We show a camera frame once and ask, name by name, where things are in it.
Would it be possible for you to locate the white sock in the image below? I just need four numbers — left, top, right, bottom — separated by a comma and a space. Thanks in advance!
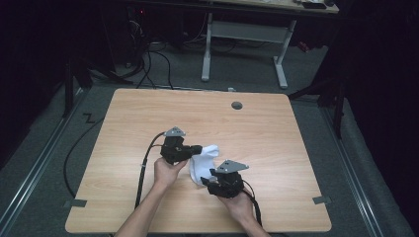
188, 143, 220, 188

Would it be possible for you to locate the black metal stand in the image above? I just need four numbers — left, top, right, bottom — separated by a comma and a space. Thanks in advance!
287, 77, 346, 140
61, 57, 134, 119

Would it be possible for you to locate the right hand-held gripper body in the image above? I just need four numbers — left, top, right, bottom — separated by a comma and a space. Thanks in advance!
206, 159, 250, 199

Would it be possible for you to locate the white metal desk frame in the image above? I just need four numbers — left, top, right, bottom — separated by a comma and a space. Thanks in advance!
201, 12, 297, 90

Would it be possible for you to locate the black floor cable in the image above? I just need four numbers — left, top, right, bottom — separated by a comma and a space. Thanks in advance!
63, 117, 105, 199

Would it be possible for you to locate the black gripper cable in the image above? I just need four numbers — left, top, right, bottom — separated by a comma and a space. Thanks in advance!
241, 179, 264, 228
134, 131, 166, 210

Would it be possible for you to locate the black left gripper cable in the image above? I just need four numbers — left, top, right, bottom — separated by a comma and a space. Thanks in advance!
134, 131, 166, 210

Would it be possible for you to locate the dark device on desk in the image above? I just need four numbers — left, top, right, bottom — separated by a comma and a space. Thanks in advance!
300, 0, 328, 10

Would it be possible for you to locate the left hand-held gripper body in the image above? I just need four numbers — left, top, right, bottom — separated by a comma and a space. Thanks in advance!
160, 126, 194, 166

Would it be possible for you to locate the person's left hand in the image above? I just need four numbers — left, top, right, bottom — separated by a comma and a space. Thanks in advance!
153, 156, 191, 191

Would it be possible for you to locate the bundle of black floor cables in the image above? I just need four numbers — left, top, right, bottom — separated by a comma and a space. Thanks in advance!
129, 39, 175, 91

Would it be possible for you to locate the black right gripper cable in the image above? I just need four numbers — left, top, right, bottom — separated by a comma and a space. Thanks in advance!
241, 179, 264, 228

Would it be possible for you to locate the person's right hand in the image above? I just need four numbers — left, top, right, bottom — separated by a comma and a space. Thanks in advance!
217, 190, 255, 225

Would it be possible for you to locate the metal floor rail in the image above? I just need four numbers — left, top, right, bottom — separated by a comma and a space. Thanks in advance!
0, 87, 87, 231
320, 105, 384, 237

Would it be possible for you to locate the dark computer tower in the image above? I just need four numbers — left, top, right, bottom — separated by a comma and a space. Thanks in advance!
126, 5, 151, 68

